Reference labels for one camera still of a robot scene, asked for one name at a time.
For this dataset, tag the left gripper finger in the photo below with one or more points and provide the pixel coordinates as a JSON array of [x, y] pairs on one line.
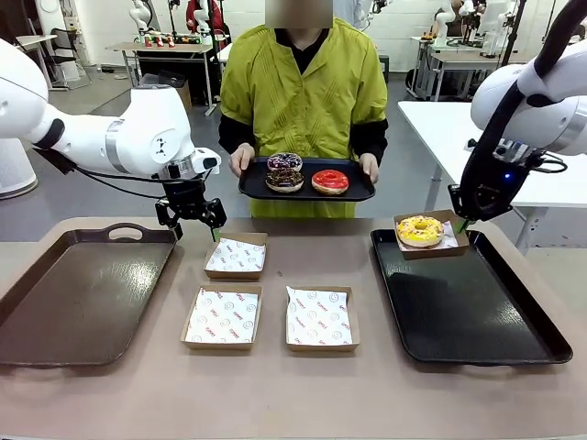
[[166, 213], [215, 215]]

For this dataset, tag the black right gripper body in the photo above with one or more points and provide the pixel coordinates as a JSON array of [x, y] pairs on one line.
[[490, 199]]

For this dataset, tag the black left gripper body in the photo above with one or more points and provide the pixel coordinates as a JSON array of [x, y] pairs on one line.
[[185, 197]]

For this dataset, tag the brown cardboard box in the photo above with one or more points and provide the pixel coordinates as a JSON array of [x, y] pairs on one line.
[[435, 253], [220, 346], [321, 347], [234, 275]]

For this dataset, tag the small black tray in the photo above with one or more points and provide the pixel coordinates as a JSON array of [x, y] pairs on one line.
[[257, 188]]

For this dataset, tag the yellow sprinkled donut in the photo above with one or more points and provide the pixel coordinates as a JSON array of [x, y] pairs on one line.
[[408, 231]]

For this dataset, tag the chocolate sprinkled donut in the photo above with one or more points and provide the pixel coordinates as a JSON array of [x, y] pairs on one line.
[[275, 181]]

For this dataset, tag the purple sprinkled donut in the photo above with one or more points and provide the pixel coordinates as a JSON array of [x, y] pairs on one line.
[[277, 161]]

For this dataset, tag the red glazed donut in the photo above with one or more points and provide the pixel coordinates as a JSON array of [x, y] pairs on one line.
[[321, 181]]

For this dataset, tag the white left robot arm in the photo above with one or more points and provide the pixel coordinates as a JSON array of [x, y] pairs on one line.
[[147, 124]]

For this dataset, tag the person's right forearm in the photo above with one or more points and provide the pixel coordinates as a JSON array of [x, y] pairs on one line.
[[234, 133]]

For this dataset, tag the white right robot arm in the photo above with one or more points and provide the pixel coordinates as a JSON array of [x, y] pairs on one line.
[[564, 110]]

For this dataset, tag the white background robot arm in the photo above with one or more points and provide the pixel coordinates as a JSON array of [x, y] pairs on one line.
[[140, 16], [444, 25], [202, 20]]

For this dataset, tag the person's left forearm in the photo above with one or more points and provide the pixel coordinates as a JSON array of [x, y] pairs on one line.
[[371, 137]]

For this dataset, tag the person's right hand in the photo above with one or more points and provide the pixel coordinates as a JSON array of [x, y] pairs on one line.
[[240, 160]]

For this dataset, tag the person's left hand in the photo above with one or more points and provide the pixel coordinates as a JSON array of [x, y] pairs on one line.
[[369, 167]]

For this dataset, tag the white table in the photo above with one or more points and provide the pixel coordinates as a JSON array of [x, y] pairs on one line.
[[440, 128]]

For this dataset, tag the person in green jacket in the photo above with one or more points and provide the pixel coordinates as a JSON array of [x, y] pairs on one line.
[[302, 101]]

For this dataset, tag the grey background table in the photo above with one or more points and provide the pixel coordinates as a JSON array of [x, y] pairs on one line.
[[458, 57]]

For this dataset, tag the wooden background table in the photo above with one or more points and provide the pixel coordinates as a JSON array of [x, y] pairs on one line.
[[151, 47]]

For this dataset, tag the grey office chair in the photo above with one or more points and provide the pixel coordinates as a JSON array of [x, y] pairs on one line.
[[69, 59]]

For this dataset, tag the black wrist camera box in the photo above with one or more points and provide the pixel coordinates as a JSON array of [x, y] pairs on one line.
[[516, 170]]

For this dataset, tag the white round pedestal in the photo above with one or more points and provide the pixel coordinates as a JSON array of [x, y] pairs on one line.
[[14, 174]]

